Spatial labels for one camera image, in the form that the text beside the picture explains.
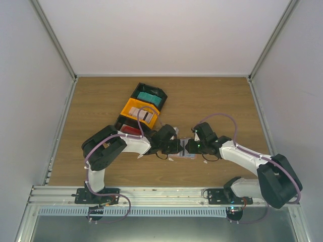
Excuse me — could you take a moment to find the white card with black stripe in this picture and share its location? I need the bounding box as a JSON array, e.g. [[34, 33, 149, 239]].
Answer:
[[180, 139, 188, 157]]

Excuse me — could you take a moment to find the yellow bin with white cards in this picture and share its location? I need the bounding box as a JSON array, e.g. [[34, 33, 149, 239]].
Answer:
[[120, 98, 160, 129]]

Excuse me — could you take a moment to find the black bin with red cards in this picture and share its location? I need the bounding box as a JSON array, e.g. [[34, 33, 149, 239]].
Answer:
[[115, 114, 141, 135]]

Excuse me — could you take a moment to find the black bin with teal cards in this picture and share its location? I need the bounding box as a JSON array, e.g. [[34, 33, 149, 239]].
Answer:
[[131, 83, 168, 111]]

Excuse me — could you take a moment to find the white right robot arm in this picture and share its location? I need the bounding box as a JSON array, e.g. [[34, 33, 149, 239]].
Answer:
[[185, 122, 303, 209]]

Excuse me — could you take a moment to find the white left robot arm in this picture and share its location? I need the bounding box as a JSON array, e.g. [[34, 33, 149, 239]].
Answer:
[[81, 125, 183, 204]]

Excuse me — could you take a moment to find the stack of white cards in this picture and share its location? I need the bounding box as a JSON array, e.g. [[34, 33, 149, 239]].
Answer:
[[128, 107, 154, 124]]

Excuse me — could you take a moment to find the stack of red-white cards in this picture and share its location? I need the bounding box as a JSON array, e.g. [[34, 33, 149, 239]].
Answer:
[[120, 125, 141, 136]]

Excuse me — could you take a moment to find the stack of teal cards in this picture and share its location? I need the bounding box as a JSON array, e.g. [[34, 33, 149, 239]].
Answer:
[[137, 92, 162, 106]]

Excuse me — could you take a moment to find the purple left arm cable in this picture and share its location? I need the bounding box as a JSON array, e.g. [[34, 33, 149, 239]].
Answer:
[[83, 105, 165, 169]]

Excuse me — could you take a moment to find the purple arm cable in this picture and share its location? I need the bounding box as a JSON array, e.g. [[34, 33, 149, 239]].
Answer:
[[83, 105, 165, 169], [196, 112, 302, 204]]

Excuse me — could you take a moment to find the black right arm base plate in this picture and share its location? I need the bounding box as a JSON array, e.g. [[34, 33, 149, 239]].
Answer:
[[202, 188, 253, 205]]

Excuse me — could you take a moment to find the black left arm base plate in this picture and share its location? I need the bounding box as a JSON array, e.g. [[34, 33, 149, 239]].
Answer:
[[71, 187, 120, 205]]

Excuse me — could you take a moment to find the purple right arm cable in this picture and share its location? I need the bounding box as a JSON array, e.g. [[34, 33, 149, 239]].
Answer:
[[196, 112, 302, 204]]

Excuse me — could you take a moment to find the grey slotted cable duct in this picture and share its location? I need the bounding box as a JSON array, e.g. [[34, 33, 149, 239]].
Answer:
[[38, 206, 227, 218]]

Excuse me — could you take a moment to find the aluminium front rail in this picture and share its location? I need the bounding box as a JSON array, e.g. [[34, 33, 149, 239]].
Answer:
[[28, 186, 301, 206]]

